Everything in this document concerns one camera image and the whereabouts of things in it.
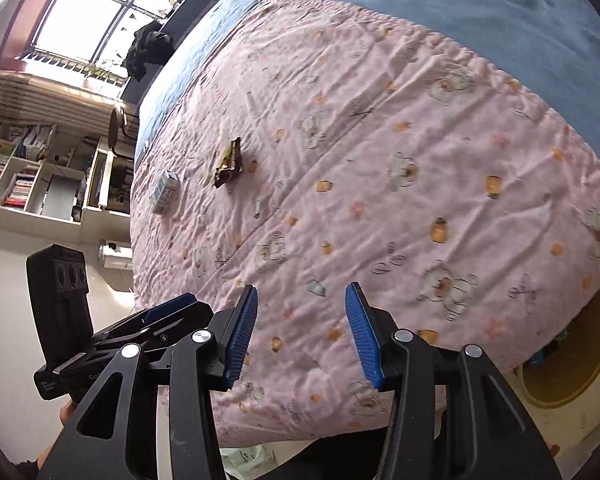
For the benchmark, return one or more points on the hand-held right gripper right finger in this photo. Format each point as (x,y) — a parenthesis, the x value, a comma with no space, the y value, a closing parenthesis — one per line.
(362,335)

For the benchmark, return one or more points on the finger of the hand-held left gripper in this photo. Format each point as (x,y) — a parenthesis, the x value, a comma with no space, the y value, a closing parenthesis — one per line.
(172,307)
(190,322)

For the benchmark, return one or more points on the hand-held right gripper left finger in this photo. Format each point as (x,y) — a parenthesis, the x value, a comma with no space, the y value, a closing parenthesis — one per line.
(242,335)

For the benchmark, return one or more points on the cream round trash bin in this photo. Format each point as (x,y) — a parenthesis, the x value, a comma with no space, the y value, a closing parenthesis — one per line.
(580,375)

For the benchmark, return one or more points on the person's left forearm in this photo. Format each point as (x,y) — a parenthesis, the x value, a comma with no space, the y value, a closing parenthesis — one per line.
(35,467)

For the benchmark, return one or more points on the person's left hand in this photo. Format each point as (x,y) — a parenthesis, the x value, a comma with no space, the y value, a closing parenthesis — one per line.
(69,414)

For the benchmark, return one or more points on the white cylindrical appliance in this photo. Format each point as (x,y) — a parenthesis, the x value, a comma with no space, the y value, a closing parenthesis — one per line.
(115,257)

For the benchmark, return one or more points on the white bookshelf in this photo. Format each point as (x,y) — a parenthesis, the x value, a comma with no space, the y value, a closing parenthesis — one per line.
(55,195)

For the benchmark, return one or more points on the small blue white carton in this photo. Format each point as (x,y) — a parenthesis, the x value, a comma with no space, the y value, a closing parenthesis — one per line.
(164,192)

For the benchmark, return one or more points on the row of books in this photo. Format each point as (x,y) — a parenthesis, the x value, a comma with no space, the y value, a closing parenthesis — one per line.
(20,190)

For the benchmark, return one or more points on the pale green plastic bag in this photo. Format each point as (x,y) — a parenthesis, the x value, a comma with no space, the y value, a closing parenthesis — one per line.
(250,460)

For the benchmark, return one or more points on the pink printed blanket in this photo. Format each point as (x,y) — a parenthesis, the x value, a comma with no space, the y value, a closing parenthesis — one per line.
(380,185)

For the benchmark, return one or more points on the brown gold snack wrapper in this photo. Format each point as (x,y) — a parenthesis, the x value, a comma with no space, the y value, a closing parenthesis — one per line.
(228,162)

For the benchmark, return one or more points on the brown chair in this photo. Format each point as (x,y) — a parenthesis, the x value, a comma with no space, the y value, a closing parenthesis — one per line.
(115,127)

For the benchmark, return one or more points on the cream printed play mat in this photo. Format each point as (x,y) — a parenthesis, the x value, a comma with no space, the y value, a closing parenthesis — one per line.
(590,430)

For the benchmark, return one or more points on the dark hanging clothes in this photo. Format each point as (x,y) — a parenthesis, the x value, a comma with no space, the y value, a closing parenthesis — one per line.
(147,47)

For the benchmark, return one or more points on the large window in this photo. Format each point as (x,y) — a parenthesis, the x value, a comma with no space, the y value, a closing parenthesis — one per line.
(80,20)

